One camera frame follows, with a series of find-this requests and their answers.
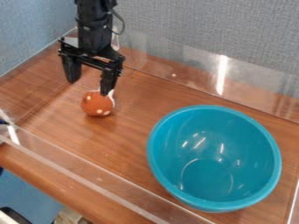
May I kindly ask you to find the blue plastic bowl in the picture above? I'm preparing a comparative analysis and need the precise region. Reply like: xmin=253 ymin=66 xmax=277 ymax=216
xmin=146 ymin=105 xmax=282 ymax=213

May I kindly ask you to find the clear acrylic front barrier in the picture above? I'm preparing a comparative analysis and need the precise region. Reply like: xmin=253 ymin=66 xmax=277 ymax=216
xmin=0 ymin=109 xmax=214 ymax=224

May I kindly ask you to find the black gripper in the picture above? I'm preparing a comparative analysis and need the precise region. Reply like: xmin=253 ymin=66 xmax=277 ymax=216
xmin=58 ymin=27 xmax=125 ymax=95

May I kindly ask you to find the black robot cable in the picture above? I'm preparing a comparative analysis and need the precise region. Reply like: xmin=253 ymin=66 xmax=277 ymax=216
xmin=107 ymin=7 xmax=126 ymax=36

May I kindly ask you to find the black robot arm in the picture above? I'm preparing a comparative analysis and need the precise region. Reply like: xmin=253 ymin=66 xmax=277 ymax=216
xmin=58 ymin=0 xmax=125 ymax=96

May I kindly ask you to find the clear acrylic back barrier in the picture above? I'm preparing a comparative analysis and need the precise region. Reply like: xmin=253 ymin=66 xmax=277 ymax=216
xmin=111 ymin=31 xmax=299 ymax=123

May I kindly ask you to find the brown and white toy mushroom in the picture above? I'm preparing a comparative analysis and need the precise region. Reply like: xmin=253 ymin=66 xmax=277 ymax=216
xmin=79 ymin=90 xmax=114 ymax=117

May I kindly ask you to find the clear acrylic barrier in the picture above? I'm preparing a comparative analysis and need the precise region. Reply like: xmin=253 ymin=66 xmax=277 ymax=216
xmin=0 ymin=109 xmax=214 ymax=224
xmin=111 ymin=31 xmax=299 ymax=123

